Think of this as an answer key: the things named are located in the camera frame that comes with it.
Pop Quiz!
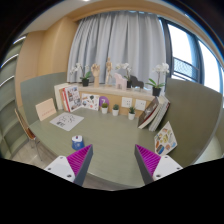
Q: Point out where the green desk partition left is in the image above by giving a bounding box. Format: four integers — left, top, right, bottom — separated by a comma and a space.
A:
20, 72, 66, 125

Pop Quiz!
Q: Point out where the small potted plant right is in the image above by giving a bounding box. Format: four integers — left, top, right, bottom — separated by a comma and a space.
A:
128, 106, 135, 120

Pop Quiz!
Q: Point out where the wooden hand model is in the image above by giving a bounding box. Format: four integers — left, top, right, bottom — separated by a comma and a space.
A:
91, 64, 100, 88

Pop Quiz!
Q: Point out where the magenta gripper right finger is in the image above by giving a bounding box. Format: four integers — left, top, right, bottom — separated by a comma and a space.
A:
134, 145, 182, 185

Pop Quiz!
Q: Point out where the window with black frame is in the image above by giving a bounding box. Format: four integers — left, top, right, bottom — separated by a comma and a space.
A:
160, 18, 224, 98

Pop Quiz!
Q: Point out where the wooden chair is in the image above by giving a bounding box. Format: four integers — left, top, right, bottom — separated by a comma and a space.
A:
13, 108, 43, 162

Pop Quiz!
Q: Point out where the wall socket panel right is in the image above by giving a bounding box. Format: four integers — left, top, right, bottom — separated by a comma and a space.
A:
135, 99, 146, 111

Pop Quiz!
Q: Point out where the green desk partition right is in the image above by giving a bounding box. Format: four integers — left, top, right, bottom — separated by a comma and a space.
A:
161, 78, 223, 167

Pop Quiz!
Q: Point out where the purple round number sign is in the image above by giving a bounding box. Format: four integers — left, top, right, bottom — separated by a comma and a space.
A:
99, 96, 109, 107

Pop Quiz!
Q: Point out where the small potted plant middle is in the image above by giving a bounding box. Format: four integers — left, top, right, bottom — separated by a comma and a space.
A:
112, 104, 119, 116

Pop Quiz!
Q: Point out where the grey curtain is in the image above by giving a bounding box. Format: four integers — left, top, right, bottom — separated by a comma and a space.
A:
67, 11, 166, 83

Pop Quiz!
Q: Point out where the pink toy horse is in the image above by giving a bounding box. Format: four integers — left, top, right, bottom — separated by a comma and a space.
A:
114, 73, 127, 90

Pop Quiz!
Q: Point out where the wall socket panel left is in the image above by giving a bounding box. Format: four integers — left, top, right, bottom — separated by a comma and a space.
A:
121, 97, 132, 108

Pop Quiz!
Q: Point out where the small potted plant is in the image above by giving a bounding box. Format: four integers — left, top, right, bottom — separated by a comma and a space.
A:
101, 103, 109, 114
128, 106, 135, 120
112, 104, 119, 116

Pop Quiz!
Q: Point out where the green desk partition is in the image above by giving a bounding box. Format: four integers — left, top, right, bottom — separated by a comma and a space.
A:
20, 72, 66, 125
161, 78, 223, 167

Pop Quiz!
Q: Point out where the beige card sign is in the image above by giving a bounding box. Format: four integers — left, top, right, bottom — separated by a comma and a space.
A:
36, 98, 56, 121

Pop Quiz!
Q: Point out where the white orchid black pot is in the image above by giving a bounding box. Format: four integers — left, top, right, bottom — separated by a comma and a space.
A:
70, 63, 91, 87
147, 63, 169, 97

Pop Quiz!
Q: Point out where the green wall shelving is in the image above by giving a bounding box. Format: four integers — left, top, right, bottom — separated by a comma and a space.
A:
0, 36, 27, 159

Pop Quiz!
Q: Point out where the colourful picture card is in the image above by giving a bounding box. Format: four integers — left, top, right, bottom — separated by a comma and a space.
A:
154, 122, 177, 156

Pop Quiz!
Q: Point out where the leaning dark books stack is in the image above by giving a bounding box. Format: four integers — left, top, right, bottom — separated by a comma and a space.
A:
138, 96, 170, 131

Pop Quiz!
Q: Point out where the wooden mannequin figure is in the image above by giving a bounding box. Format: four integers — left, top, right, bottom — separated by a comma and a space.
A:
105, 57, 112, 85

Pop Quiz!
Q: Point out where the illustrated white card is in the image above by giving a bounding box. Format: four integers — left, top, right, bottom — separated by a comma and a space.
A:
82, 93, 99, 110

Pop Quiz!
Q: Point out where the wall socket panel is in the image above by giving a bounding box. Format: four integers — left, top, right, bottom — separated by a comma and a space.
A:
135, 99, 146, 111
121, 97, 132, 108

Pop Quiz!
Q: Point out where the red and white standing book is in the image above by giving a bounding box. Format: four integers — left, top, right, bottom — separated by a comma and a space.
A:
59, 85, 81, 112

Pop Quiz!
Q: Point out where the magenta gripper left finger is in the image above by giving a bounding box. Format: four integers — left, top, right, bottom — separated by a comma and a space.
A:
45, 144, 93, 186

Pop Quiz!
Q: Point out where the white printed mouse pad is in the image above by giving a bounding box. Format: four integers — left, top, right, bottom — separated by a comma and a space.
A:
50, 112, 83, 131

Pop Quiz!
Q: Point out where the white orchid black pot left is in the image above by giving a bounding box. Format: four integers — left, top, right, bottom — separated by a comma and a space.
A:
70, 63, 91, 87

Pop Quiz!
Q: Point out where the white orchid middle pot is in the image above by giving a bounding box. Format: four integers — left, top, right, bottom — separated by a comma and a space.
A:
115, 63, 132, 88

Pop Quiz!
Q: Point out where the white orchid black pot right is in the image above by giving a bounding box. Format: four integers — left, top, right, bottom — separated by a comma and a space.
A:
147, 63, 169, 97

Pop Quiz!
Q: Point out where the black toy horse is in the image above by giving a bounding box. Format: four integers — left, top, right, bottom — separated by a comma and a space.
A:
130, 75, 144, 89

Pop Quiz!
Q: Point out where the small potted plant left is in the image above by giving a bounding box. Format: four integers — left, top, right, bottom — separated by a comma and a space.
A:
101, 103, 109, 114

